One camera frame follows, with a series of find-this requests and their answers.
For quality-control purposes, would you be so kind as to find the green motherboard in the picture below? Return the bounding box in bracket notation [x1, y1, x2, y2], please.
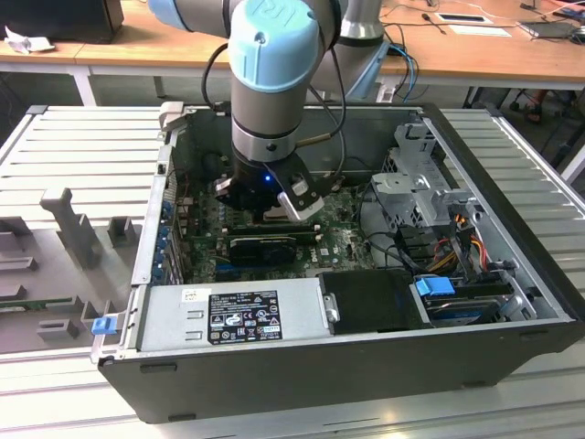
[175, 173, 383, 284]

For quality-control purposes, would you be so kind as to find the grey power supply unit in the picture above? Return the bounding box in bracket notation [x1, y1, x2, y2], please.
[134, 278, 342, 354]

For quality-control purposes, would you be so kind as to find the silver drive cage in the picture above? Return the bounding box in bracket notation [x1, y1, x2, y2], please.
[368, 119, 488, 230]

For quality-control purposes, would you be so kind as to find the black plastic shroud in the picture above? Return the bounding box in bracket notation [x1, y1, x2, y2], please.
[317, 269, 433, 337]

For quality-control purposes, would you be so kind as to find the wooden desk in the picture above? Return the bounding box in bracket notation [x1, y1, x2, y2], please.
[0, 0, 585, 109]

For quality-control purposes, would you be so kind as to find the grey parts rack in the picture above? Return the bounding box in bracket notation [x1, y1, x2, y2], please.
[0, 186, 154, 354]

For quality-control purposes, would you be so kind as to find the blue case latch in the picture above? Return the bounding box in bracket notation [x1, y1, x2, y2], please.
[90, 317, 115, 338]

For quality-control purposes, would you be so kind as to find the black and grey PC case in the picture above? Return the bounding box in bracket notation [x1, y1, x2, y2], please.
[90, 102, 585, 425]

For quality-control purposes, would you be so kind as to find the hard disk in blue carrier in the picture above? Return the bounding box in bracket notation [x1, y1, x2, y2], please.
[413, 275, 508, 329]

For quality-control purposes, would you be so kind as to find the green RAM stick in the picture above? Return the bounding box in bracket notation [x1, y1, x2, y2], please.
[0, 297, 75, 315]

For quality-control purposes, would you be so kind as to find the black box on desk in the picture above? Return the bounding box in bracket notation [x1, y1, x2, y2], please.
[0, 0, 125, 46]

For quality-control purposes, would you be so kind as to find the crumpled white paper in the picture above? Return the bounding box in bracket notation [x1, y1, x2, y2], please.
[3, 25, 57, 55]

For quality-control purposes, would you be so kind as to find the white paper sheet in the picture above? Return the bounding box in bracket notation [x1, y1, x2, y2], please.
[447, 23, 514, 38]

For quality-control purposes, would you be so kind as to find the person's foot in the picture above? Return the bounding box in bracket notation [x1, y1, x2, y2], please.
[520, 89, 552, 123]

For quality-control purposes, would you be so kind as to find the grey notebook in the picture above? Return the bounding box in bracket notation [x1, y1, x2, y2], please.
[516, 20, 578, 41]

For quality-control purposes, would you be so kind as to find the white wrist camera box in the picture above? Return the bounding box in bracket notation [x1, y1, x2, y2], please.
[267, 153, 326, 221]

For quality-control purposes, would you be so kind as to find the pale grey case handle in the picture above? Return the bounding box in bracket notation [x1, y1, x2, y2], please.
[158, 101, 186, 134]

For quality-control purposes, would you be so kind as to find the blue cable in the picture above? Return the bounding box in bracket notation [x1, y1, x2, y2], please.
[388, 43, 420, 102]

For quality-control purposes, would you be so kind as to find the coloured wire bundle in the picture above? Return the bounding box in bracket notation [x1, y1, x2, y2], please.
[429, 212, 488, 275]

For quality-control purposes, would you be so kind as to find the white desk cable hatch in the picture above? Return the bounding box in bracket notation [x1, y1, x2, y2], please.
[432, 12, 494, 25]

